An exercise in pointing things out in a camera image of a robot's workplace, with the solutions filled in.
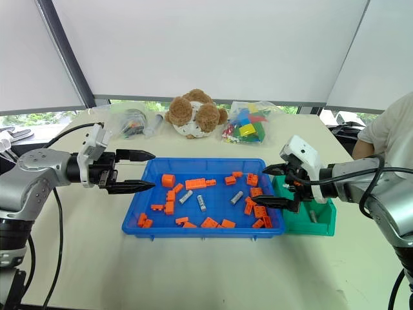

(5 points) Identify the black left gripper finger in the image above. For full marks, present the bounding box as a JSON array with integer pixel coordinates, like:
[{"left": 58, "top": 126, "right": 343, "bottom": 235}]
[
  {"left": 106, "top": 180, "right": 157, "bottom": 196},
  {"left": 116, "top": 149, "right": 157, "bottom": 163}
]

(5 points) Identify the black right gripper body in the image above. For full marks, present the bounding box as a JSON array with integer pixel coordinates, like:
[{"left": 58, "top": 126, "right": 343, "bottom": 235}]
[{"left": 283, "top": 159, "right": 314, "bottom": 213}]

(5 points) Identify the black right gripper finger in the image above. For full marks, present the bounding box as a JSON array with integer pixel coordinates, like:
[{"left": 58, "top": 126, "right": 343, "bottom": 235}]
[
  {"left": 250, "top": 194, "right": 294, "bottom": 211},
  {"left": 262, "top": 163, "right": 287, "bottom": 177}
]

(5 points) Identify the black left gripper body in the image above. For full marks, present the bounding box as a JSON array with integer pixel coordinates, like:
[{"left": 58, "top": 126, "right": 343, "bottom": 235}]
[{"left": 88, "top": 150, "right": 119, "bottom": 190}]

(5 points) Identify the green plastic bin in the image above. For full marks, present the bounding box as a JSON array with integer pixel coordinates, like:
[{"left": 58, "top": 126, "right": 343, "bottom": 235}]
[{"left": 270, "top": 173, "right": 337, "bottom": 238}]

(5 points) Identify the clear bag of coloured blocks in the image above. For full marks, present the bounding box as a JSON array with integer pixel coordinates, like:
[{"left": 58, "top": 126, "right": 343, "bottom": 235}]
[{"left": 220, "top": 100, "right": 282, "bottom": 147}]

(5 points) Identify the blue plastic tray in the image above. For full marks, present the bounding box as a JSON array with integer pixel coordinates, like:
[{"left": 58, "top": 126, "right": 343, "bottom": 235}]
[{"left": 121, "top": 157, "right": 287, "bottom": 241}]

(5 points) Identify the brown teddy bear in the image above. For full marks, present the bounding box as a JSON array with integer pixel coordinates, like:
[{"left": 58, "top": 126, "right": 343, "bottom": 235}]
[{"left": 164, "top": 88, "right": 229, "bottom": 140}]

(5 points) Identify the person in white shirt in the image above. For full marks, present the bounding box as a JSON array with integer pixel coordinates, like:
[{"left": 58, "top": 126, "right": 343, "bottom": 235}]
[{"left": 351, "top": 91, "right": 413, "bottom": 179}]

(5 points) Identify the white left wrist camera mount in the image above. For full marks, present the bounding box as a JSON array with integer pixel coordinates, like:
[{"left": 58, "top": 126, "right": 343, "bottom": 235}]
[{"left": 77, "top": 123, "right": 112, "bottom": 189}]

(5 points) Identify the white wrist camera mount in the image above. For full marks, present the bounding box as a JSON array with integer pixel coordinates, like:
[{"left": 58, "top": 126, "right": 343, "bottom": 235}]
[
  {"left": 279, "top": 134, "right": 327, "bottom": 205},
  {"left": 77, "top": 123, "right": 112, "bottom": 189}
]

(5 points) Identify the clear bag of cables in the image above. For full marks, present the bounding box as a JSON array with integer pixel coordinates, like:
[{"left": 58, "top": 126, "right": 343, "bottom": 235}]
[{"left": 107, "top": 107, "right": 150, "bottom": 141}]

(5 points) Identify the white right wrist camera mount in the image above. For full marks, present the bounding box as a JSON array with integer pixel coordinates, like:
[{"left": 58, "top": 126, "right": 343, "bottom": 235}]
[{"left": 279, "top": 134, "right": 327, "bottom": 205}]

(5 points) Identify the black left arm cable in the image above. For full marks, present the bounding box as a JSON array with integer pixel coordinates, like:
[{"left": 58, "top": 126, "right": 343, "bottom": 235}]
[{"left": 43, "top": 121, "right": 105, "bottom": 150}]

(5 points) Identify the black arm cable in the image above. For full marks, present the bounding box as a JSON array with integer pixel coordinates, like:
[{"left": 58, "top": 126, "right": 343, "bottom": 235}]
[
  {"left": 43, "top": 121, "right": 105, "bottom": 150},
  {"left": 286, "top": 154, "right": 393, "bottom": 221}
]

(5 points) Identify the black hanging robot cable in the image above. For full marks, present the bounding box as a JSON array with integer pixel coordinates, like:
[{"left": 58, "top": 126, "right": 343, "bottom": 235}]
[
  {"left": 387, "top": 267, "right": 409, "bottom": 310},
  {"left": 42, "top": 186, "right": 65, "bottom": 310}
]

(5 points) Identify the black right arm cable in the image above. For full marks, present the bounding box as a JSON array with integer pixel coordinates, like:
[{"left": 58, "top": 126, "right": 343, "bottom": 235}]
[{"left": 286, "top": 154, "right": 393, "bottom": 221}]

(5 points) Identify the grey window sill rail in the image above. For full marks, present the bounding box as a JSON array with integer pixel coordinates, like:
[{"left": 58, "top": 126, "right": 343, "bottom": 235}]
[{"left": 92, "top": 94, "right": 327, "bottom": 108}]

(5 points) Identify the dark grey window post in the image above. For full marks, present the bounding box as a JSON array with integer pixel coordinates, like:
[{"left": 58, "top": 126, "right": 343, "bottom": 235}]
[{"left": 34, "top": 0, "right": 97, "bottom": 110}]

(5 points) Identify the black robot body frame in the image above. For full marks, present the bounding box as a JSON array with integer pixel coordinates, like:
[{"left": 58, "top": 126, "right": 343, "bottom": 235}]
[{"left": 0, "top": 267, "right": 27, "bottom": 310}]

